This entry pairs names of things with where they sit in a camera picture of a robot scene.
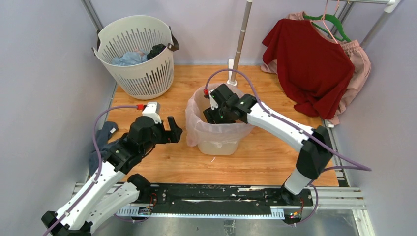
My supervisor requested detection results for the white slotted laundry basket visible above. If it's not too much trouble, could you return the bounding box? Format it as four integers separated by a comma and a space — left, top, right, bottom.
93, 15, 179, 100

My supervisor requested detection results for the clothes rack pole with foot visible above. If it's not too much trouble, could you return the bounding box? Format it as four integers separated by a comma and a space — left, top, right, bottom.
227, 0, 253, 87

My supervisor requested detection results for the aluminium frame rail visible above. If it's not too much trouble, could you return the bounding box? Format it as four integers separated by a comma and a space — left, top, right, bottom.
57, 182, 374, 236

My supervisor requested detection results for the black plastic bag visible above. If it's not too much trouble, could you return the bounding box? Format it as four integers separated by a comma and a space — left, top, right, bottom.
147, 44, 166, 60

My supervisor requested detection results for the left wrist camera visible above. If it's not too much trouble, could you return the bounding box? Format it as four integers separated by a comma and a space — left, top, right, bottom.
136, 102, 162, 124

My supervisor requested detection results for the green clothes hanger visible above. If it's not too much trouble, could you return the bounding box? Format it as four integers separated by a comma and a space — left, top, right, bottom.
302, 13, 351, 42

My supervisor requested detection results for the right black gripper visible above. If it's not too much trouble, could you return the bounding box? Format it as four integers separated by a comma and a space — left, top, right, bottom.
203, 104, 236, 135

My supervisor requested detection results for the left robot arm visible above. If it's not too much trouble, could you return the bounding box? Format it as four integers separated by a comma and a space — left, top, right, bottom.
41, 116, 182, 236

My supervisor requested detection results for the right rack pole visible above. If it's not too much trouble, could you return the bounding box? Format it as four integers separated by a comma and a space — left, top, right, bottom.
327, 0, 401, 49

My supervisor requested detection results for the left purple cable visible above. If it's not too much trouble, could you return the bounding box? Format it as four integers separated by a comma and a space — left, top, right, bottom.
42, 105, 144, 236

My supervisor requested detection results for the red t-shirt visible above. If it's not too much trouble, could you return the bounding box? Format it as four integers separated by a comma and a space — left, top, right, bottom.
262, 18, 356, 120

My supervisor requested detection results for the pink clothes hanger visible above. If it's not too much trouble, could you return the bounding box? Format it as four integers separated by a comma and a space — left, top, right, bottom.
305, 0, 342, 44

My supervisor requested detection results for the beige plastic trash bin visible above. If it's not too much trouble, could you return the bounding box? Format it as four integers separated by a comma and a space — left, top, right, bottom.
197, 141, 239, 156

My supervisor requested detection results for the corner aluminium profile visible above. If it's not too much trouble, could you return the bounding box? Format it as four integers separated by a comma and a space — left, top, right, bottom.
81, 0, 103, 31

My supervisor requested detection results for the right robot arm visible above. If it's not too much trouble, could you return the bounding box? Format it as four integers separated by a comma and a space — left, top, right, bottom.
203, 84, 333, 206

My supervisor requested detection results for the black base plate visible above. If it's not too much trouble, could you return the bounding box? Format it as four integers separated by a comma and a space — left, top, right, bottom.
134, 183, 313, 216

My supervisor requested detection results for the grey-blue cloth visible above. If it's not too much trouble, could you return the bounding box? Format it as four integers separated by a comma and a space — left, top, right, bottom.
88, 121, 119, 177

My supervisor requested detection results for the pink plastic trash bag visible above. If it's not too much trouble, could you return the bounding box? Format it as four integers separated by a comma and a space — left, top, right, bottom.
185, 86, 254, 147

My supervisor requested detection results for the pink garment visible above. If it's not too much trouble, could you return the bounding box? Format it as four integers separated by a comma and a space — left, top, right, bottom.
260, 11, 372, 126

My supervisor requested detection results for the blue plastic bag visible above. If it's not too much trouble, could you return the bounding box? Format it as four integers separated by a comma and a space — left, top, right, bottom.
111, 50, 148, 66

